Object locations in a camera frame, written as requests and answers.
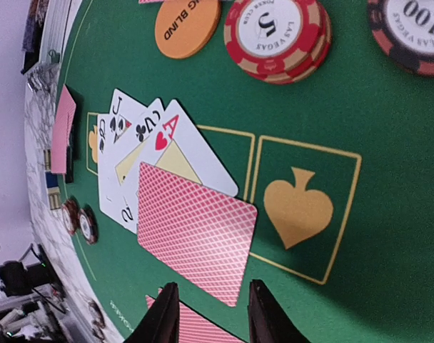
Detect dark chips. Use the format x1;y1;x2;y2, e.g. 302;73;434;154
367;0;434;77
78;207;98;245

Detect fallen dark chip on table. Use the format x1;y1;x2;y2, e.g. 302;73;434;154
91;325;106;342

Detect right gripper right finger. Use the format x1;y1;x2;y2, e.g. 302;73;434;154
248;279;310;343

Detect face-down community card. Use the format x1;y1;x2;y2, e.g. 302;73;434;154
138;163;258;307

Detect round green poker mat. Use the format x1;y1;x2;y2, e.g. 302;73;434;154
59;1;434;342

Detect playing card box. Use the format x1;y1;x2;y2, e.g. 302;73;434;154
43;149;61;210

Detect aluminium poker case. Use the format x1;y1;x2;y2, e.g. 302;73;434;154
21;0;82;92

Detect face-up community cards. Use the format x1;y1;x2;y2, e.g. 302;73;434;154
99;89;238;233

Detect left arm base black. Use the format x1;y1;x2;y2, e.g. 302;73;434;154
0;244;66;315

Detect triangular all-in button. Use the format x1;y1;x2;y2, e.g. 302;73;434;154
65;144;74;184

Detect orange big blind button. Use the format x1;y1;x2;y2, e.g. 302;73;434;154
154;0;221;59

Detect dark brown chip stack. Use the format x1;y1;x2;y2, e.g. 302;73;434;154
88;300;106;329

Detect dealt red-backed cards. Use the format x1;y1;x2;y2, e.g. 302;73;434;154
51;85;76;174

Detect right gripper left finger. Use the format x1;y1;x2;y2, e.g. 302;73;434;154
131;282;180;343

